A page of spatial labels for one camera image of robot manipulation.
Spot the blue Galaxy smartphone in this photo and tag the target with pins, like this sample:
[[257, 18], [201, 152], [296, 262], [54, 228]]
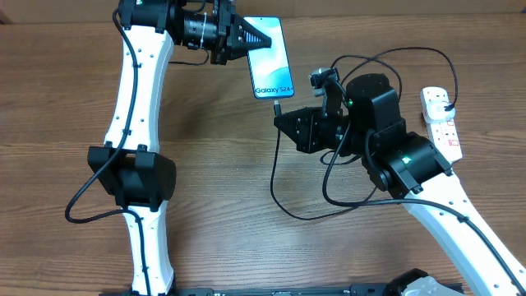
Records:
[[270, 73]]

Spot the white charger plug adapter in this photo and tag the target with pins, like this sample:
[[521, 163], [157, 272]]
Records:
[[437, 112]]

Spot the white power strip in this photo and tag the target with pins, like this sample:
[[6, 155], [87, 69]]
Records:
[[443, 135]]

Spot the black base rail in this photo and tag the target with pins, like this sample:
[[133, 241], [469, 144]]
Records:
[[352, 290]]

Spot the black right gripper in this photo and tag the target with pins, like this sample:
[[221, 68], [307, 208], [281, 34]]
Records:
[[311, 140]]

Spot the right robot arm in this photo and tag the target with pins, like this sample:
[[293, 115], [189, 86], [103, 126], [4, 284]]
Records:
[[363, 119]]

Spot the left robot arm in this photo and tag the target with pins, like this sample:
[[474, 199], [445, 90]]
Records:
[[128, 164]]

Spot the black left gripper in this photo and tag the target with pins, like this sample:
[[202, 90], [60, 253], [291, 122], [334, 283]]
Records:
[[223, 48]]

